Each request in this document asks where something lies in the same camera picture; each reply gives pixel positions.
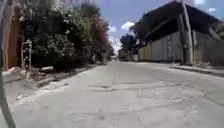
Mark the dark green tree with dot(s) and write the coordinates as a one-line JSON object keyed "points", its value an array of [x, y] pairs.
{"points": [[127, 43]]}

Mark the grey concrete road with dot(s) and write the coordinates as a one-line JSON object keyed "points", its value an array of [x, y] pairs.
{"points": [[133, 100]]}

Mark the building with dark roof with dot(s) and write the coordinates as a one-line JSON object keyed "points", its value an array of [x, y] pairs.
{"points": [[166, 43]]}

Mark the large green bushes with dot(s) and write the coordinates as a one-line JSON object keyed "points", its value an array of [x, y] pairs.
{"points": [[60, 36]]}

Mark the leaning wooden pole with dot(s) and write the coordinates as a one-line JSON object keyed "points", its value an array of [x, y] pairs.
{"points": [[181, 40]]}

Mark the broken concrete kerb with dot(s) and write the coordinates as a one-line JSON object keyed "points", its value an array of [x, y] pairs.
{"points": [[40, 78]]}

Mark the wooden utility pole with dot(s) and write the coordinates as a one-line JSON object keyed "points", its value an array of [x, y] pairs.
{"points": [[187, 33]]}

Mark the raised concrete pavement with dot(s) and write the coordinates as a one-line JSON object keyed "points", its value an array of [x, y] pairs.
{"points": [[200, 69]]}

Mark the orange brick building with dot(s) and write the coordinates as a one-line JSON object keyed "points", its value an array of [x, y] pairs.
{"points": [[11, 40]]}

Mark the white metal frame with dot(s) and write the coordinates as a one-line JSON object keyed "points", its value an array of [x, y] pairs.
{"points": [[26, 53]]}

